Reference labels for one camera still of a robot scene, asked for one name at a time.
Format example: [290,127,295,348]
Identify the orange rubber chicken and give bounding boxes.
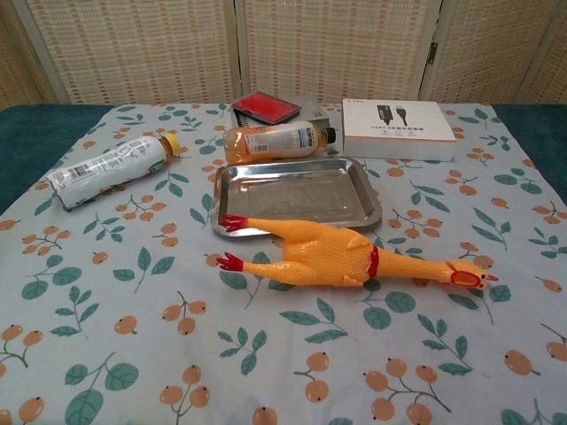
[215,213,500,293]

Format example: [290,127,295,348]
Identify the stainless steel tray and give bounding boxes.
[212,155,384,240]

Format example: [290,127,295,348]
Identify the orange juice bottle, black cap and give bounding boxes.
[222,119,338,166]

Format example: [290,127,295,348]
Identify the red and black case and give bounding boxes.
[230,91,303,125]

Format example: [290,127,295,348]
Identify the floral tablecloth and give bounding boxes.
[0,102,567,425]

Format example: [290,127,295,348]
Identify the white-label bottle with yellow cap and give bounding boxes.
[46,133,182,212]

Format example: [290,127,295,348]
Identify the woven folding screen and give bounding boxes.
[0,0,567,108]

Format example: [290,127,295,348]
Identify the white USB cable box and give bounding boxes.
[341,97,458,161]

